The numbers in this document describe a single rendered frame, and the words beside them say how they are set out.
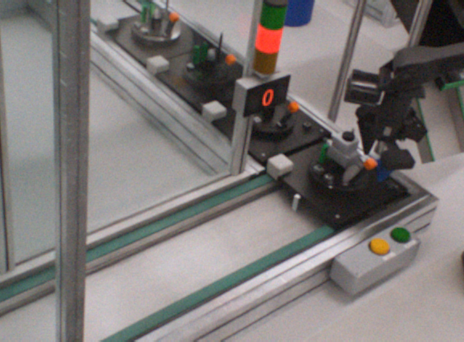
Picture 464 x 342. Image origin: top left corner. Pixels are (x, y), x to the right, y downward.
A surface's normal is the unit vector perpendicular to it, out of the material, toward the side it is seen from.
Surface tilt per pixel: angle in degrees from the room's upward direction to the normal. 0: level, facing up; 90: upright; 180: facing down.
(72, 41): 90
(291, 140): 0
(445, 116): 45
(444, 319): 0
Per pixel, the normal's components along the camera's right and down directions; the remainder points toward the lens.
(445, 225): 0.14, -0.77
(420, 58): -0.14, -0.79
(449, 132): 0.45, -0.12
